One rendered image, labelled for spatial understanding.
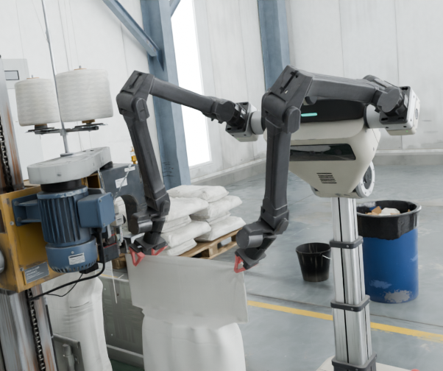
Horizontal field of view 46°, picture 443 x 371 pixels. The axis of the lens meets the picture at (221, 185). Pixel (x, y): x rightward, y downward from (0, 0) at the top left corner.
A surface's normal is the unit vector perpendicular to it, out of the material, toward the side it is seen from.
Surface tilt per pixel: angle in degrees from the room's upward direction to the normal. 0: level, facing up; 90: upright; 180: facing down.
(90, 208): 90
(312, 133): 40
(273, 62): 90
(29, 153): 90
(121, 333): 90
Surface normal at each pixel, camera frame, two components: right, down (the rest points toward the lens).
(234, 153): 0.79, 0.02
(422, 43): -0.59, 0.20
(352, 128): -0.46, -0.62
